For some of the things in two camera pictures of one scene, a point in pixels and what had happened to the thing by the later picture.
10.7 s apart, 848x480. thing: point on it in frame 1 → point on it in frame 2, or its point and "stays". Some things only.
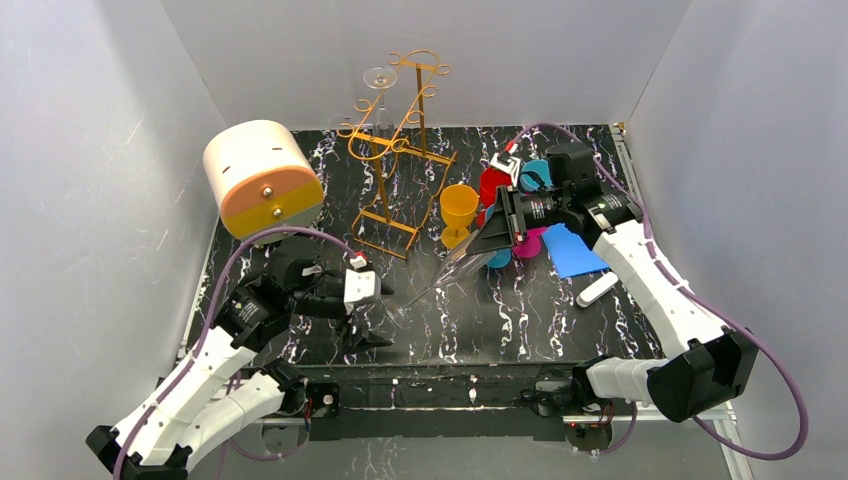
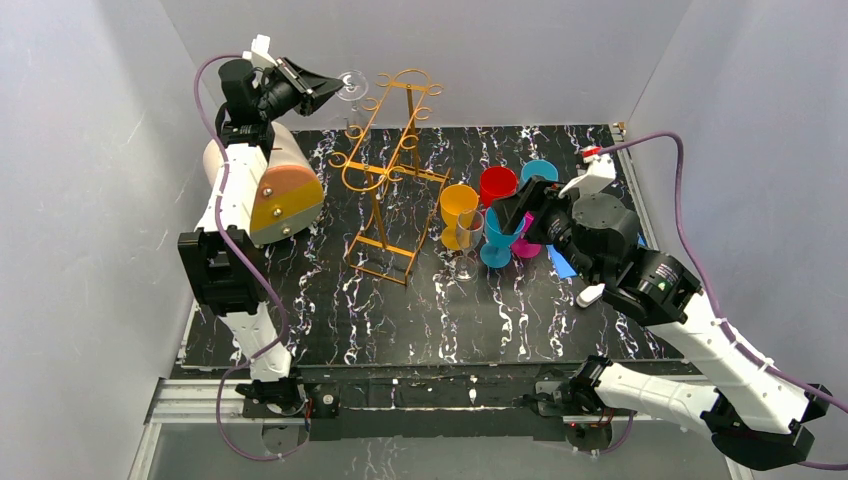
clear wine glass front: x=460 y=265 → x=469 y=229
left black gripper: x=357 y=316 → x=297 y=83
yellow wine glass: x=458 y=204 stays
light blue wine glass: x=500 y=257 stays
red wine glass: x=490 y=179 stays
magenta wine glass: x=532 y=245 stays
